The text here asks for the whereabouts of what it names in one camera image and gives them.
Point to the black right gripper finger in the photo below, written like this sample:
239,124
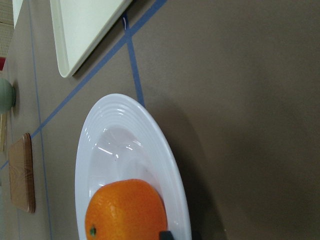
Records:
166,235

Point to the orange mandarin fruit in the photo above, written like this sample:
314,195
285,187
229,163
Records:
125,210

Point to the white round plate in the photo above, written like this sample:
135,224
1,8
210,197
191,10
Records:
120,140

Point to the brown wooden tray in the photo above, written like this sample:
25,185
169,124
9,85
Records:
21,176

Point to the cream bear tray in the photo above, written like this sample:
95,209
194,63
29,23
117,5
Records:
79,26

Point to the wooden mug rack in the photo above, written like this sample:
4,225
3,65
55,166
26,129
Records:
3,130

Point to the light green bowl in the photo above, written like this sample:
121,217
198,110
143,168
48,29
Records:
7,96

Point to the red bottle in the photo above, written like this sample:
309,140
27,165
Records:
2,63

